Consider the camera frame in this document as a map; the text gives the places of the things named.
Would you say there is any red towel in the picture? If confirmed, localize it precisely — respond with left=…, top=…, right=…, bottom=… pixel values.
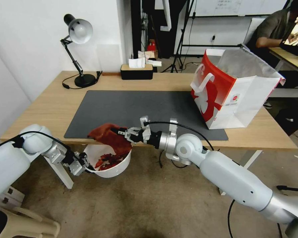
left=87, top=122, right=133, bottom=157

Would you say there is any white round container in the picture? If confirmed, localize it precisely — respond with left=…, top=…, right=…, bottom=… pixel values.
left=83, top=143, right=132, bottom=179

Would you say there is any red and white takeout bag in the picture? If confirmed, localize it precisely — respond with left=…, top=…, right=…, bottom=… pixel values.
left=190, top=48, right=286, bottom=130

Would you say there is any black floor bag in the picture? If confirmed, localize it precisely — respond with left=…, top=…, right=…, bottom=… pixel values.
left=274, top=108, right=298, bottom=136

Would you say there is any black desk mat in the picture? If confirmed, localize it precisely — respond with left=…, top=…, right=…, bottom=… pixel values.
left=64, top=90, right=228, bottom=142

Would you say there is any black tissue box wooden lid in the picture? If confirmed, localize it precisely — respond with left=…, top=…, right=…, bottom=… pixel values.
left=121, top=64, right=154, bottom=80

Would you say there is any white drawer unit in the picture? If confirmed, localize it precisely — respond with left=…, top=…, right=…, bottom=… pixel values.
left=0, top=186, right=25, bottom=206

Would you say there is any white tissue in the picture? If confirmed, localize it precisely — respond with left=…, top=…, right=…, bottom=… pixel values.
left=128, top=58, right=146, bottom=69

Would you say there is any black tripod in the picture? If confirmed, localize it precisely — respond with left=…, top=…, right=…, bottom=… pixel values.
left=161, top=0, right=197, bottom=74

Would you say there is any beige plastic stool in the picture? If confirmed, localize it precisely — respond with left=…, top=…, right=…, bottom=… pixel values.
left=0, top=206, right=61, bottom=238

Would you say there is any black and white desk lamp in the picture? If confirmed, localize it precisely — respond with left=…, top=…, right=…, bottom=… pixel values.
left=60, top=14, right=97, bottom=88

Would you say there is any wooden side desk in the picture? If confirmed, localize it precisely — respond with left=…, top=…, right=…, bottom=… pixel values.
left=268, top=47, right=298, bottom=75

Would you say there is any whiteboard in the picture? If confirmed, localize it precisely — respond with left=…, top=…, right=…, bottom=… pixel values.
left=188, top=0, right=288, bottom=17

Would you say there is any person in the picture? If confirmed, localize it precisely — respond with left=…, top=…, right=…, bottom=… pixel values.
left=248, top=5, right=298, bottom=109

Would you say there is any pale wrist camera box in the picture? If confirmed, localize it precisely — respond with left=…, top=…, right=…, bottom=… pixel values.
left=69, top=161, right=86, bottom=177
left=139, top=116, right=152, bottom=139

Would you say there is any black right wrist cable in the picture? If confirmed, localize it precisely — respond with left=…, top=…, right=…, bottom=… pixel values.
left=144, top=121, right=220, bottom=152

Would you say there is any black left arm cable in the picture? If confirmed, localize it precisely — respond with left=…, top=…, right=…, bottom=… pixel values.
left=0, top=131, right=70, bottom=154

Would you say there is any black floor cable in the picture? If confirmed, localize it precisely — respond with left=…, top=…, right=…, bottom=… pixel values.
left=227, top=198, right=239, bottom=238

